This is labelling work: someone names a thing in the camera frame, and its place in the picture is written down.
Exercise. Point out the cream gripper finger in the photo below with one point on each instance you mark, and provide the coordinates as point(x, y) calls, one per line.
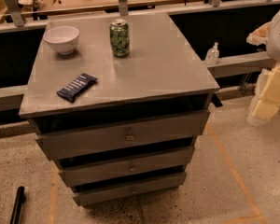
point(266, 102)

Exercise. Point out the green soda can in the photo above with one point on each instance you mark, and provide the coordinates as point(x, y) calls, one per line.
point(119, 37)

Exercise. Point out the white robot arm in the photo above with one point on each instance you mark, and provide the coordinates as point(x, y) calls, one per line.
point(269, 35)

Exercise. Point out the dark blue rxbar wrapper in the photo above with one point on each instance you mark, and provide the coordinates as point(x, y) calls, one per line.
point(76, 87)

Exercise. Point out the clear sanitizer pump bottle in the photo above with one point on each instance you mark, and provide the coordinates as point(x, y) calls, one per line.
point(212, 55)

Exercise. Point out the grey drawer cabinet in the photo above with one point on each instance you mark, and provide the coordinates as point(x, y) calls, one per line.
point(161, 76)

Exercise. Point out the middle grey drawer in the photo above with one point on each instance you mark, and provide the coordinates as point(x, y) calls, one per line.
point(133, 165)

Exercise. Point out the grey drawer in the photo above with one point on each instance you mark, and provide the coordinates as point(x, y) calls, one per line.
point(133, 165)
point(89, 140)
point(129, 189)

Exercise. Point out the bottom grey drawer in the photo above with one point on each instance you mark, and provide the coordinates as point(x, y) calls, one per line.
point(129, 189)

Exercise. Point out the white ceramic bowl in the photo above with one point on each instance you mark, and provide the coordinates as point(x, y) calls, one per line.
point(62, 39)

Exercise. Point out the top grey drawer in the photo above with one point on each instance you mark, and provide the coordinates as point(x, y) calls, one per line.
point(89, 140)

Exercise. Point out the metal railing frame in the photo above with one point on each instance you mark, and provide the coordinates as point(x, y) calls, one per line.
point(12, 6)

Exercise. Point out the black cylindrical post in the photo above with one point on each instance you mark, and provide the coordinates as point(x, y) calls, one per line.
point(19, 200)

